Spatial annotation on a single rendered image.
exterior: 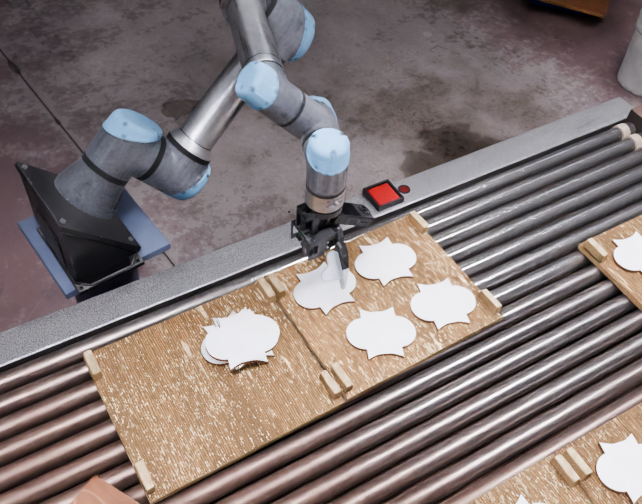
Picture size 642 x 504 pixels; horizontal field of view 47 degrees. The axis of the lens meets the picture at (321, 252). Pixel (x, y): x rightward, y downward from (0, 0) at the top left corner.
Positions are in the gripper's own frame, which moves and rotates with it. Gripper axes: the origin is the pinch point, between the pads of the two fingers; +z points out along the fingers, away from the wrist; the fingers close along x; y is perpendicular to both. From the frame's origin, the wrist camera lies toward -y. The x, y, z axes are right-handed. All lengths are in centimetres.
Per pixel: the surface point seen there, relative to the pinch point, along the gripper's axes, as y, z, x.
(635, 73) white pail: -242, 91, -90
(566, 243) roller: -60, 11, 16
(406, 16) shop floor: -181, 102, -196
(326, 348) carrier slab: 7.8, 9.0, 13.4
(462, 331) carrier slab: -19.9, 8.9, 24.2
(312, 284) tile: 2.0, 8.1, -1.9
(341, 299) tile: -1.4, 8.1, 4.7
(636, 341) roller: -53, 11, 45
